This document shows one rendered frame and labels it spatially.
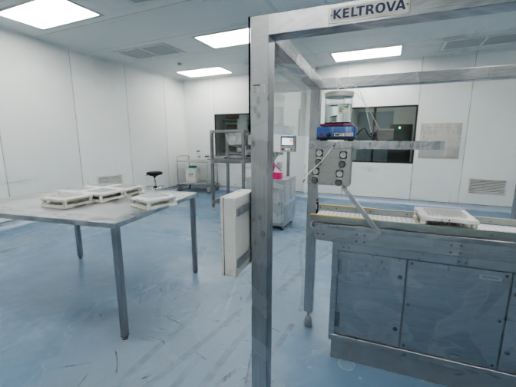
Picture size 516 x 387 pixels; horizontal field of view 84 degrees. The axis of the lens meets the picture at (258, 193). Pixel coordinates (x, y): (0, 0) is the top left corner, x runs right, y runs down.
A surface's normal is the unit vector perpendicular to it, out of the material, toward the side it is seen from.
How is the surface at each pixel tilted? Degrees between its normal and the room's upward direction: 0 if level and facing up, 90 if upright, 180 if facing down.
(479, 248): 90
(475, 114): 90
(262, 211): 90
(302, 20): 90
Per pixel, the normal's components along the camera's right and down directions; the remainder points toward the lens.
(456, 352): -0.36, 0.17
